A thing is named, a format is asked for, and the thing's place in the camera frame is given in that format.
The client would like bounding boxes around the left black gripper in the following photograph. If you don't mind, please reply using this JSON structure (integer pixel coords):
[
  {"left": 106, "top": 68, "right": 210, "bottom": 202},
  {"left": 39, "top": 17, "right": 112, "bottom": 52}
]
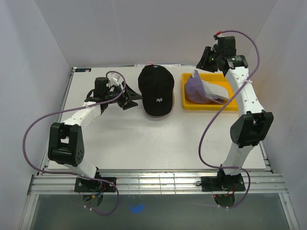
[{"left": 105, "top": 81, "right": 142, "bottom": 111}]

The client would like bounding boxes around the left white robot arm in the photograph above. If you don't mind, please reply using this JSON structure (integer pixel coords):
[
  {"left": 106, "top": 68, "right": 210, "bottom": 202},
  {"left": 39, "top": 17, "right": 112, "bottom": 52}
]
[{"left": 48, "top": 77, "right": 142, "bottom": 192}]

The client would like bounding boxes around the pink baseball cap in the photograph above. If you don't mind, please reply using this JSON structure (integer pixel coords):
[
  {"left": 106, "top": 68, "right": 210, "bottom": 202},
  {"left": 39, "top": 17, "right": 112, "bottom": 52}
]
[{"left": 145, "top": 61, "right": 155, "bottom": 66}]

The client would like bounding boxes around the aluminium frame rail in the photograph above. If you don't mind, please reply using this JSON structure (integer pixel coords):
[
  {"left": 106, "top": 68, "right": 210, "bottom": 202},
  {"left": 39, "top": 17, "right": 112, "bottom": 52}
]
[{"left": 19, "top": 171, "right": 299, "bottom": 230}]

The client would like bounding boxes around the black baseball cap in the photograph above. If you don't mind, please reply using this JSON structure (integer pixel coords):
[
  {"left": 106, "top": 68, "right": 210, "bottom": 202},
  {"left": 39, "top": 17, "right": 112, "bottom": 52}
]
[{"left": 138, "top": 65, "right": 175, "bottom": 117}]

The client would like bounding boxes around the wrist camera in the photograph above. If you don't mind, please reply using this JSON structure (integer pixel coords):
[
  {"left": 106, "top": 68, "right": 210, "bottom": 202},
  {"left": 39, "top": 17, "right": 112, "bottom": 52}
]
[
  {"left": 109, "top": 73, "right": 121, "bottom": 86},
  {"left": 213, "top": 31, "right": 223, "bottom": 46}
]

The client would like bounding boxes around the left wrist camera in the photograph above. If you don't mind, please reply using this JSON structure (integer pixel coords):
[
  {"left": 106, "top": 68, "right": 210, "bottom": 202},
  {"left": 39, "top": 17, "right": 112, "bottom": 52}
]
[{"left": 109, "top": 73, "right": 121, "bottom": 86}]

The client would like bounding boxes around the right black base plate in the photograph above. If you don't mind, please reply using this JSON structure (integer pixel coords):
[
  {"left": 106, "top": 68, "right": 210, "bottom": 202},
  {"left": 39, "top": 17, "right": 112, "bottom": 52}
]
[{"left": 200, "top": 176, "right": 246, "bottom": 192}]

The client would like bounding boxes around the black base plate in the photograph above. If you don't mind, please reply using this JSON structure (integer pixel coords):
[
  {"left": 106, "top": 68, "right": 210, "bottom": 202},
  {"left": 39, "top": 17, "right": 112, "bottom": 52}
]
[
  {"left": 200, "top": 176, "right": 246, "bottom": 192},
  {"left": 74, "top": 178, "right": 116, "bottom": 193}
]

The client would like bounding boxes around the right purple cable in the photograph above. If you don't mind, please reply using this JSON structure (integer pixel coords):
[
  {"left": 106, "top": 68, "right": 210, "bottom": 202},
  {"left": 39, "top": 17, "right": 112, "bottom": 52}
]
[{"left": 194, "top": 30, "right": 261, "bottom": 210}]

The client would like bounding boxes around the purple cable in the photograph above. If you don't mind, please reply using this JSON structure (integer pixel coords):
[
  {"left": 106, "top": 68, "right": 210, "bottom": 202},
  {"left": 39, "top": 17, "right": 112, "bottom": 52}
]
[
  {"left": 23, "top": 70, "right": 127, "bottom": 216},
  {"left": 194, "top": 30, "right": 261, "bottom": 210}
]

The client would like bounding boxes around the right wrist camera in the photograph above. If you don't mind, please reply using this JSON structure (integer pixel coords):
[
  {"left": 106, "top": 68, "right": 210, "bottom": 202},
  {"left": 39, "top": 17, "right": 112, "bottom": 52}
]
[{"left": 213, "top": 31, "right": 223, "bottom": 46}]

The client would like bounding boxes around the yellow plastic tray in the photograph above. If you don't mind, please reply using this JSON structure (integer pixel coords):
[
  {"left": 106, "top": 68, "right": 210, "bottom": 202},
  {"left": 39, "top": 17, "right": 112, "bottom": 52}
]
[{"left": 181, "top": 72, "right": 239, "bottom": 111}]

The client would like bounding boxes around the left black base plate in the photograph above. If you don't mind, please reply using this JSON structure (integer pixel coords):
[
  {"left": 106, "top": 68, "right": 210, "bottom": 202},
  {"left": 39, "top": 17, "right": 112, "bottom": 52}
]
[{"left": 74, "top": 178, "right": 116, "bottom": 193}]

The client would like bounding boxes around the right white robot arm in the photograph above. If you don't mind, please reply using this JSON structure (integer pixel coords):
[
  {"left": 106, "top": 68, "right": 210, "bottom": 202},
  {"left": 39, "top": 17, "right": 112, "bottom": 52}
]
[{"left": 197, "top": 35, "right": 274, "bottom": 192}]

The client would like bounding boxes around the purple baseball cap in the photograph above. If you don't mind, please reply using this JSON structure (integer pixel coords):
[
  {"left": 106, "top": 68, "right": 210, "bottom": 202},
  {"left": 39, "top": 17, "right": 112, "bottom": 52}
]
[{"left": 184, "top": 70, "right": 217, "bottom": 104}]

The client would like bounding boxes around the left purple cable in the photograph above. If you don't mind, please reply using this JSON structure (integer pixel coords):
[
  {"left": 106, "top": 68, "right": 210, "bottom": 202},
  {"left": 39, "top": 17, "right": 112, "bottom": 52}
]
[{"left": 23, "top": 70, "right": 127, "bottom": 216}]

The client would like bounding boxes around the white cap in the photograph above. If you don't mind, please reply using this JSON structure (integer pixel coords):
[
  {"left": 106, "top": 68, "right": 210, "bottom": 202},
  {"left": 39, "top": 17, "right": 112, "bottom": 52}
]
[{"left": 202, "top": 80, "right": 230, "bottom": 104}]

